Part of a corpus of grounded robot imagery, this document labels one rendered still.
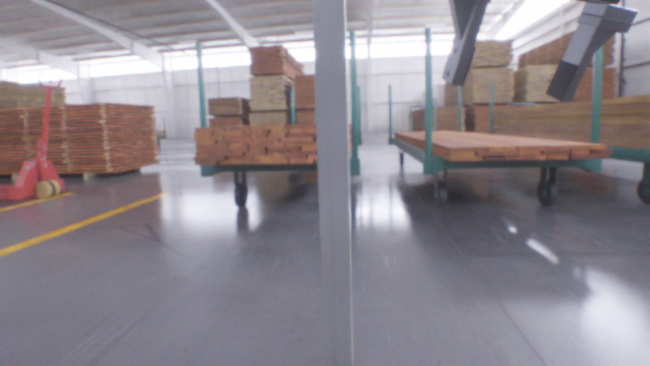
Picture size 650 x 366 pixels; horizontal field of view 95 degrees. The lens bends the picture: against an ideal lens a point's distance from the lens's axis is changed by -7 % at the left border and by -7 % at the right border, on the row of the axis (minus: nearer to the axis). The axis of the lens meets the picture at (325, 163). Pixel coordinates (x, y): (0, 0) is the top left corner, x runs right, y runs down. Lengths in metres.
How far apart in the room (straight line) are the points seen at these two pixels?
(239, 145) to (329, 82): 1.53
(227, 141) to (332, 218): 1.56
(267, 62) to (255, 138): 8.12
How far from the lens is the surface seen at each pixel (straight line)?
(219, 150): 2.17
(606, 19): 0.43
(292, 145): 2.00
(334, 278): 0.70
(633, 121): 3.37
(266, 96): 10.07
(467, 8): 0.36
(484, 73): 10.28
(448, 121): 9.79
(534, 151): 2.19
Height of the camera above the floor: 0.65
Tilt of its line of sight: 7 degrees down
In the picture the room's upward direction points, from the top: 2 degrees counter-clockwise
